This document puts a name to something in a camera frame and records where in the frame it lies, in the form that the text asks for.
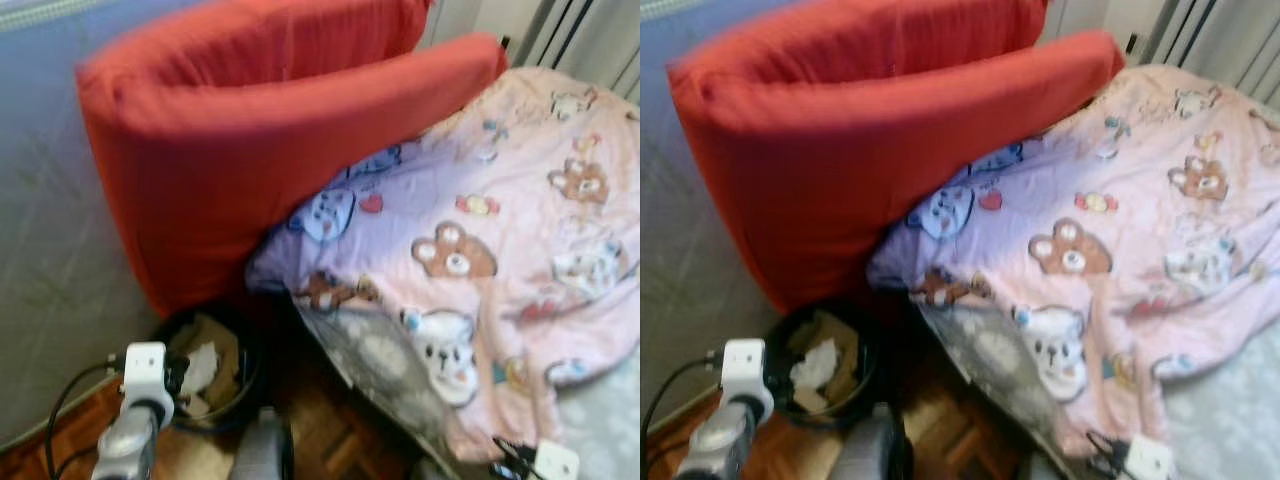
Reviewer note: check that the large red cushion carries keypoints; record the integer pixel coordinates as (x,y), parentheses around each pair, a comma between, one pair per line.
(850,150)
(250,150)

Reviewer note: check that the pink bear print blanket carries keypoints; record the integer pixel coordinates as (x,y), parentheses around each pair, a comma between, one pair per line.
(1110,230)
(500,230)

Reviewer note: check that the crumpled white paper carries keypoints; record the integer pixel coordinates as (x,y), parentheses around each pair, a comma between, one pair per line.
(200,365)
(812,365)

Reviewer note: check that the brown cardboard box with label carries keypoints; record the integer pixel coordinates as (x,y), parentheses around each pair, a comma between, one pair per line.
(845,335)
(222,340)

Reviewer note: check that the black round trash bin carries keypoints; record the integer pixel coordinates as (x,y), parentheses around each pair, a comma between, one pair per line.
(870,370)
(252,375)

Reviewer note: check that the silver robot left leg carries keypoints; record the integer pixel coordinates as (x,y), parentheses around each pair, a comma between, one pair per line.
(262,450)
(870,450)

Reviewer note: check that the white quilted mattress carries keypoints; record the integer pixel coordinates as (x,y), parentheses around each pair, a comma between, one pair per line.
(50,250)
(690,250)

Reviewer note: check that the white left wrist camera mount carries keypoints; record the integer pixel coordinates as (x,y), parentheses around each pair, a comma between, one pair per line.
(145,365)
(745,362)

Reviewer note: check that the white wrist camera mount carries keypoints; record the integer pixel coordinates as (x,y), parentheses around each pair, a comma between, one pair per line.
(745,362)
(558,462)
(1150,462)
(145,365)

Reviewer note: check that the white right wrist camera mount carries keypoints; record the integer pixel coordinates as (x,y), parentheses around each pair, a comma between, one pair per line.
(558,462)
(1150,462)

